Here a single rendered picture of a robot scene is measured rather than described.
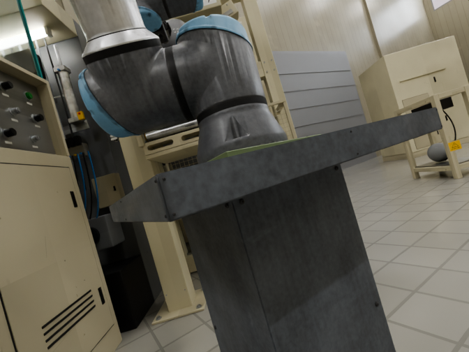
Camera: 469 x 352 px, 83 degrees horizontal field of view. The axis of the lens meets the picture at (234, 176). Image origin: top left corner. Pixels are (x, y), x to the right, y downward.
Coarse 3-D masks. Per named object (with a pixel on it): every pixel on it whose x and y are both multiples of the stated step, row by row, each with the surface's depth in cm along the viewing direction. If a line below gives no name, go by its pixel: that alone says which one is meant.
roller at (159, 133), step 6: (192, 120) 130; (168, 126) 130; (174, 126) 130; (180, 126) 130; (186, 126) 130; (192, 126) 131; (198, 126) 132; (150, 132) 130; (156, 132) 130; (162, 132) 130; (168, 132) 130; (174, 132) 131; (150, 138) 130; (156, 138) 131
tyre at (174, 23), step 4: (168, 20) 128; (172, 20) 126; (176, 20) 126; (180, 20) 128; (172, 24) 123; (176, 24) 123; (180, 24) 123; (172, 32) 120; (172, 36) 119; (172, 40) 118; (164, 44) 118; (168, 44) 118; (172, 44) 118; (196, 128) 141; (180, 132) 140
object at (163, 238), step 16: (128, 144) 137; (128, 160) 137; (144, 160) 137; (144, 176) 137; (144, 224) 137; (160, 224) 137; (160, 240) 137; (176, 240) 141; (160, 256) 137; (176, 256) 137; (160, 272) 137; (176, 272) 137; (176, 288) 137; (192, 288) 145; (176, 304) 137; (192, 304) 137
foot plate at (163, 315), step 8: (200, 288) 156; (200, 296) 145; (200, 304) 135; (160, 312) 140; (168, 312) 137; (176, 312) 134; (184, 312) 131; (192, 312) 130; (160, 320) 131; (168, 320) 130
